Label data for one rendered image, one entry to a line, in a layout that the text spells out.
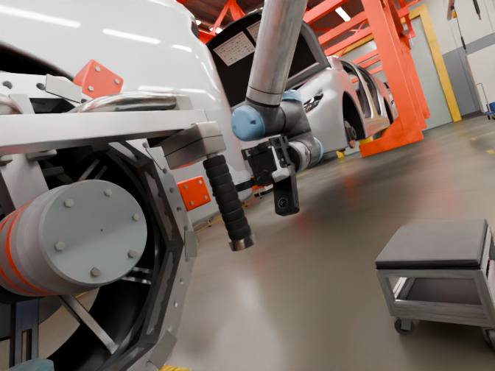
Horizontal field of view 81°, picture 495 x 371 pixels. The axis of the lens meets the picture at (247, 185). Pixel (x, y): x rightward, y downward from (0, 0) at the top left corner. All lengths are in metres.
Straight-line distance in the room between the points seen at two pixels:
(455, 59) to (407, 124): 9.57
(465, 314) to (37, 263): 1.26
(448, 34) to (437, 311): 12.47
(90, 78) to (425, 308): 1.29
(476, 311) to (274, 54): 1.08
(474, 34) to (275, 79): 12.93
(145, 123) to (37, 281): 0.22
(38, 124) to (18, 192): 0.20
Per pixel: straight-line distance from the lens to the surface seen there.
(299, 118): 0.72
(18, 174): 0.54
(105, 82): 0.67
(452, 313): 1.35
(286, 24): 0.59
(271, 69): 0.59
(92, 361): 0.70
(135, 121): 0.41
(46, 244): 0.37
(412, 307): 1.38
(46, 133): 0.35
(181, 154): 0.46
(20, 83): 0.59
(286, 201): 0.58
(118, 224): 0.41
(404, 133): 3.84
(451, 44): 13.37
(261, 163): 0.57
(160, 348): 0.62
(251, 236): 0.45
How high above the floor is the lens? 0.86
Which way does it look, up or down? 3 degrees down
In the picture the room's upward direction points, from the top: 19 degrees counter-clockwise
